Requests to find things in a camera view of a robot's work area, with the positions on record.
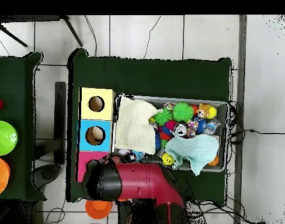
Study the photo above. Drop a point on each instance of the cream yellow waffle cloth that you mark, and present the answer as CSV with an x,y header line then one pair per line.
x,y
133,126

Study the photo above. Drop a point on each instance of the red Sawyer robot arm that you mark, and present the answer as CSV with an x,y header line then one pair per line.
x,y
137,179

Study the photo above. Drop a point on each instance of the wooden box with three holes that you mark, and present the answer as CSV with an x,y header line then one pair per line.
x,y
105,126

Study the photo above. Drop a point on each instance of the black drink can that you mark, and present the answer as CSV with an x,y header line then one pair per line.
x,y
180,130

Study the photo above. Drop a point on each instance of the green spiky rubber ball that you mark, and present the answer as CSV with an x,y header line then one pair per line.
x,y
182,112

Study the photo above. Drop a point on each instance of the yellow smiley ball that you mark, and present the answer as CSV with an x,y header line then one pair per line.
x,y
168,159

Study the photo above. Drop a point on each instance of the mint green waffle cloth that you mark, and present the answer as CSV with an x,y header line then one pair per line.
x,y
194,149

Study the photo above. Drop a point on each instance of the blue spiky rubber ball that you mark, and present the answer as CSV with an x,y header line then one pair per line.
x,y
201,126

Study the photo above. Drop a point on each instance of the small brown teddy bear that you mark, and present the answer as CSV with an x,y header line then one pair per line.
x,y
203,110

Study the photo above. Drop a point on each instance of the plain yellow foam ball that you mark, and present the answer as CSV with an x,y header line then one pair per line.
x,y
213,112

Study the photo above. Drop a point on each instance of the small orange basketball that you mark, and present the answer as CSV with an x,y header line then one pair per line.
x,y
214,161

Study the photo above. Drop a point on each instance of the orange plastic bowl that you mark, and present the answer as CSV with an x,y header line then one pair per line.
x,y
98,208
0,175

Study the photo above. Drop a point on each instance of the dark green side tablecloth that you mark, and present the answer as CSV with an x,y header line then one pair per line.
x,y
14,81

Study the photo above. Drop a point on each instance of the green plastic bowl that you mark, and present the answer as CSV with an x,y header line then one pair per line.
x,y
4,137

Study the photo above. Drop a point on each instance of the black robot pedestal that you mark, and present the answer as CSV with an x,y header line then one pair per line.
x,y
135,212

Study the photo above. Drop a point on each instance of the black metal frame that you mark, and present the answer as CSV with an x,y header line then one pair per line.
x,y
28,18

